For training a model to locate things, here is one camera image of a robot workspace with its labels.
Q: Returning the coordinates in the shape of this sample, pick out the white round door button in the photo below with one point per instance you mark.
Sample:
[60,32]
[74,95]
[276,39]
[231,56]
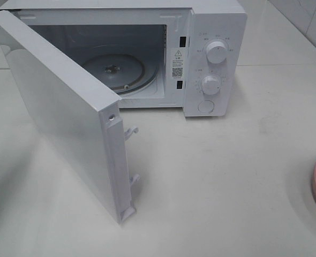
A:
[206,106]

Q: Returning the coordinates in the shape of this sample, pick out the white adjacent table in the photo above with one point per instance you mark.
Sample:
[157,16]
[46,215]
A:
[271,39]

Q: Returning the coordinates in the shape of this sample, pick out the white microwave door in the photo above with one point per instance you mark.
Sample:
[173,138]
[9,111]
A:
[76,112]

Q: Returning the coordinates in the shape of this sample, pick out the white microwave oven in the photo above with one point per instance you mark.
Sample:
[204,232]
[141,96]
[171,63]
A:
[171,33]

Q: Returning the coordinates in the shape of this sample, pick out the glass microwave turntable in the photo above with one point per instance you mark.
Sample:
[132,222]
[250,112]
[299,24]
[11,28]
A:
[122,73]

